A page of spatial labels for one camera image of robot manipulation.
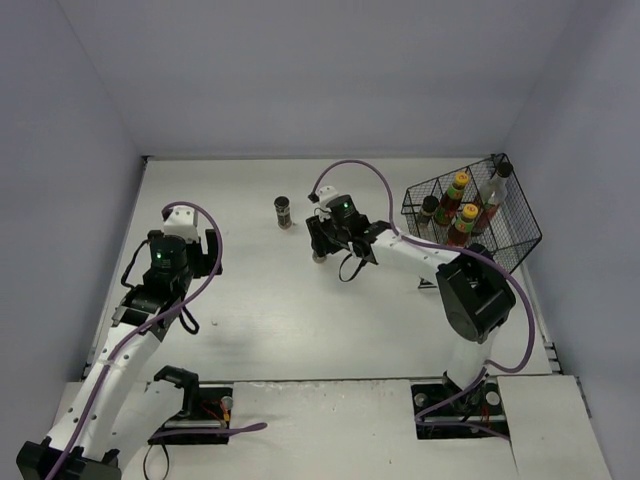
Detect spice jar black lid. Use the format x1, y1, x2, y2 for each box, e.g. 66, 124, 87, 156
274, 196, 292, 230
416, 195, 440, 236
312, 253, 326, 264

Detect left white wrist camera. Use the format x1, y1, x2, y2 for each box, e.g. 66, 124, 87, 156
162, 206, 199, 244

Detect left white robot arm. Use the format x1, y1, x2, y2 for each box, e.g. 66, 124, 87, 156
16, 227, 222, 479

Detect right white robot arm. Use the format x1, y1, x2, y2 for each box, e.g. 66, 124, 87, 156
306, 193, 516, 412

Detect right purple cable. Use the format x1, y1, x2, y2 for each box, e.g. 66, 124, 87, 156
312, 159, 537, 431

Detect purple cable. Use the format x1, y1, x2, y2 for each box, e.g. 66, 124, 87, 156
49, 201, 269, 480
312, 159, 537, 431

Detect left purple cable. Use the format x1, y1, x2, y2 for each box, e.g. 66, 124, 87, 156
49, 201, 269, 480

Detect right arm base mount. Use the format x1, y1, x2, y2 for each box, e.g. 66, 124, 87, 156
415, 379, 510, 441

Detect tall clear red-label bottle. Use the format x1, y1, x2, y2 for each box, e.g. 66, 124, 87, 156
471, 162, 513, 237

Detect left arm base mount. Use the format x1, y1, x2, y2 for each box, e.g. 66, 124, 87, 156
148, 365, 233, 446

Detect sauce bottle yellow cap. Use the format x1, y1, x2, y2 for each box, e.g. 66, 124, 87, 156
447, 204, 479, 247
434, 171, 470, 226

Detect black wire basket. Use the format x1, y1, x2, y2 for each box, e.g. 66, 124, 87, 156
401, 153, 542, 273

